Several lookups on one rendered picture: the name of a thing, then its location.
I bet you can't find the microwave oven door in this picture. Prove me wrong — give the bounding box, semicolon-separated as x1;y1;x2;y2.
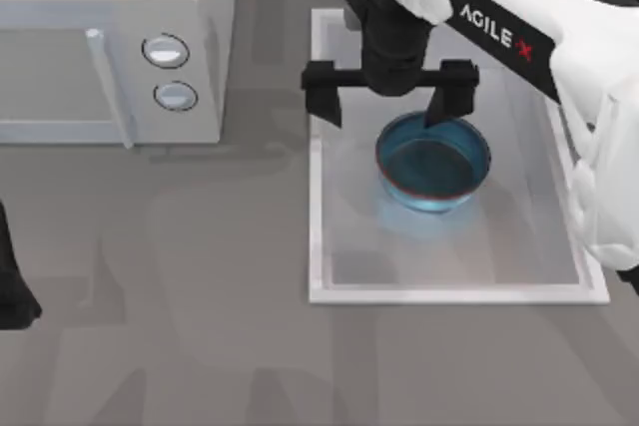
0;28;137;144

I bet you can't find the large round microwave knob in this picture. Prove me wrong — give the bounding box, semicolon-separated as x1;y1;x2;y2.
141;33;192;70

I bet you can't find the microwave door handle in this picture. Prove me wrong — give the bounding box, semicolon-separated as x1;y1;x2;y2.
84;28;137;150

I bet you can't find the blue glass bowl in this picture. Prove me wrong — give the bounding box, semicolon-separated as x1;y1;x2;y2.
374;111;493;214

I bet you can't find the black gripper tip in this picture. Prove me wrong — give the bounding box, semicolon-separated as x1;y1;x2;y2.
0;200;44;332

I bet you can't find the small round microwave knob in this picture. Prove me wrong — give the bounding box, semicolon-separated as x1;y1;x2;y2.
152;80;200;113

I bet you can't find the pale microwave oven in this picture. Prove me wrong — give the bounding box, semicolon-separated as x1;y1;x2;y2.
0;0;237;150

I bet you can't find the white sink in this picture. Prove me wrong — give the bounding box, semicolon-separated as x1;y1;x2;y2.
308;7;612;306

